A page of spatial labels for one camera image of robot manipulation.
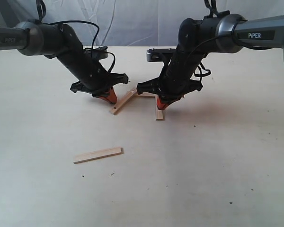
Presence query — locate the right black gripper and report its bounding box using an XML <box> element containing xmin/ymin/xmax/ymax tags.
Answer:
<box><xmin>136</xmin><ymin>47</ymin><xmax>202</xmax><ymax>110</ymax></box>

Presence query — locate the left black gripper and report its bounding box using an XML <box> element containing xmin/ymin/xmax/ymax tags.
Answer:
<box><xmin>57</xmin><ymin>49</ymin><xmax>128</xmax><ymax>104</ymax></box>

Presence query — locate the wooden stick with hole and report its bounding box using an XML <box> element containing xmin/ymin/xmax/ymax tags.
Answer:
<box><xmin>109</xmin><ymin>88</ymin><xmax>137</xmax><ymax>115</ymax></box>

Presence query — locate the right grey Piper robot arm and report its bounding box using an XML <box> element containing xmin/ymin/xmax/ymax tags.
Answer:
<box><xmin>136</xmin><ymin>14</ymin><xmax>284</xmax><ymax>110</ymax></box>

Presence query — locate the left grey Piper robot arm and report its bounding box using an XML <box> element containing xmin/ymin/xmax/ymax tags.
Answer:
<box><xmin>0</xmin><ymin>20</ymin><xmax>128</xmax><ymax>104</ymax></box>

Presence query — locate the white backdrop cloth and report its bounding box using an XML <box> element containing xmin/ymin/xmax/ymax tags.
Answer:
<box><xmin>0</xmin><ymin>0</ymin><xmax>284</xmax><ymax>46</ymax></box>

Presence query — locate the left wrist camera, silver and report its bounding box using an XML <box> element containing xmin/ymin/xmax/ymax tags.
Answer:
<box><xmin>84</xmin><ymin>46</ymin><xmax>108</xmax><ymax>61</ymax></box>

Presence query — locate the wrist camera, silver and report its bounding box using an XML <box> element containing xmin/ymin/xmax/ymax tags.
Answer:
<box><xmin>84</xmin><ymin>46</ymin><xmax>108</xmax><ymax>61</ymax></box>
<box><xmin>146</xmin><ymin>48</ymin><xmax>176</xmax><ymax>63</ymax></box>

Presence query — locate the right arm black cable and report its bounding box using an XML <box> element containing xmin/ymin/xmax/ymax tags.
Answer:
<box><xmin>194</xmin><ymin>61</ymin><xmax>212</xmax><ymax>82</ymax></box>

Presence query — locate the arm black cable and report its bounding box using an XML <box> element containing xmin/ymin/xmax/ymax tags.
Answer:
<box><xmin>194</xmin><ymin>61</ymin><xmax>212</xmax><ymax>82</ymax></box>
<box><xmin>35</xmin><ymin>0</ymin><xmax>116</xmax><ymax>74</ymax></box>

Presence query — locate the right wrist camera, silver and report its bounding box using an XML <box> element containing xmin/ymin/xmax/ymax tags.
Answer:
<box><xmin>146</xmin><ymin>48</ymin><xmax>176</xmax><ymax>63</ymax></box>

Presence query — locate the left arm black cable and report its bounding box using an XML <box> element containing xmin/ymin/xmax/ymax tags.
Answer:
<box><xmin>35</xmin><ymin>0</ymin><xmax>116</xmax><ymax>74</ymax></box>

